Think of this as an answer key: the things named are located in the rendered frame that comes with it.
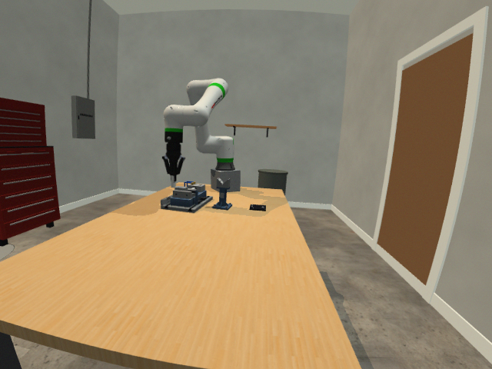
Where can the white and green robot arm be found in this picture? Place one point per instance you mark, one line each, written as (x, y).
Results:
(203, 95)

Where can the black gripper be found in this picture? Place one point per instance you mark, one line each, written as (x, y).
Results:
(173, 154)

